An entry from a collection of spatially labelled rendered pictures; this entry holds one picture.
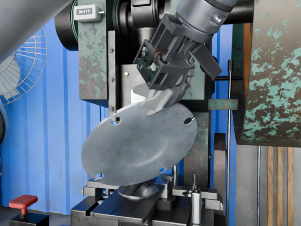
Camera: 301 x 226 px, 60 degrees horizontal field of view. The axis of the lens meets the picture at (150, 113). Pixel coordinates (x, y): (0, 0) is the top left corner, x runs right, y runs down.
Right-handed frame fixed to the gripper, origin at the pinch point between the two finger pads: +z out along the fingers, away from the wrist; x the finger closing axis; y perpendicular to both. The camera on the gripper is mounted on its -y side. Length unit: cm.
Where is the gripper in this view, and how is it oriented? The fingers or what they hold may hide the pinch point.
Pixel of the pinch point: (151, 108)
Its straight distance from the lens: 55.2
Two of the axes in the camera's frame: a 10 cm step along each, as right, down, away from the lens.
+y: -8.0, 0.4, -6.0
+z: -4.3, 6.7, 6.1
